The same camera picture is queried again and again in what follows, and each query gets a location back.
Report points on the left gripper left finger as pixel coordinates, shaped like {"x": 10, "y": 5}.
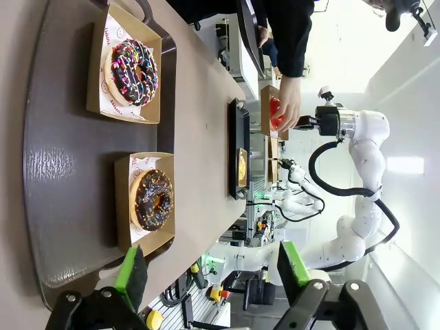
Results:
{"x": 132, "y": 275}

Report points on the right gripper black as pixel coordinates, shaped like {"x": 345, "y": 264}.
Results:
{"x": 328, "y": 120}

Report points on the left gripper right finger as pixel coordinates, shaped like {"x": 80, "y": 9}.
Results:
{"x": 292, "y": 271}

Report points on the red glazed donut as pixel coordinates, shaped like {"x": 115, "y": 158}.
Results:
{"x": 274, "y": 106}

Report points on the brown cardboard food box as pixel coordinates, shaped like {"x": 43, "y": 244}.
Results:
{"x": 94, "y": 68}
{"x": 122, "y": 206}
{"x": 238, "y": 184}
{"x": 264, "y": 103}

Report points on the yellow glazed donut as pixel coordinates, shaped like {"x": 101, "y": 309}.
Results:
{"x": 242, "y": 166}

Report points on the chocolate donut yellow sprinkles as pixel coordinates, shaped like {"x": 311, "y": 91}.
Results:
{"x": 144, "y": 192}

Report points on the black donut tray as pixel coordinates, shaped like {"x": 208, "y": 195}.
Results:
{"x": 249, "y": 27}

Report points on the chocolate donut rainbow sprinkles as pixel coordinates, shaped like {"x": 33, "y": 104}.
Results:
{"x": 120, "y": 68}

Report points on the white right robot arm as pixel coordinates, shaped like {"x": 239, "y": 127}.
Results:
{"x": 371, "y": 144}

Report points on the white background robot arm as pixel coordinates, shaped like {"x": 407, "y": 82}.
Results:
{"x": 299, "y": 206}

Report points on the person's right forearm black sleeve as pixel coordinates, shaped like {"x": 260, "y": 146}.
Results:
{"x": 292, "y": 51}

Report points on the dark brown serving tray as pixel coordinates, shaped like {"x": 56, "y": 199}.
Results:
{"x": 233, "y": 137}
{"x": 68, "y": 137}

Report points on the person's right hand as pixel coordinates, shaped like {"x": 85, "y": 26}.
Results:
{"x": 290, "y": 99}

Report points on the person's left hand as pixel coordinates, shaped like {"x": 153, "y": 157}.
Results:
{"x": 263, "y": 37}

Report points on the brown cardboard carton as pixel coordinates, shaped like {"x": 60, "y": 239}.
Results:
{"x": 273, "y": 148}
{"x": 273, "y": 171}

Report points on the yellow round device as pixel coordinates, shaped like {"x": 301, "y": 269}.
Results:
{"x": 154, "y": 320}

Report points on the black tool yellow label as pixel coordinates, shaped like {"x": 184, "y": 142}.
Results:
{"x": 198, "y": 276}

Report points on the white side table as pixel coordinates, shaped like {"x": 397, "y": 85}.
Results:
{"x": 249, "y": 80}

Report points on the yellow red emergency stop button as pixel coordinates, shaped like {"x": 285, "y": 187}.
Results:
{"x": 218, "y": 295}

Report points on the person in black coat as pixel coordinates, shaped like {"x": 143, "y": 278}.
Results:
{"x": 240, "y": 10}

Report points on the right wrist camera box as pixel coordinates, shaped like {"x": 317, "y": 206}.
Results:
{"x": 324, "y": 93}

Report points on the white camera on black mount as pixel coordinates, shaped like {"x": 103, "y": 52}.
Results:
{"x": 428, "y": 31}

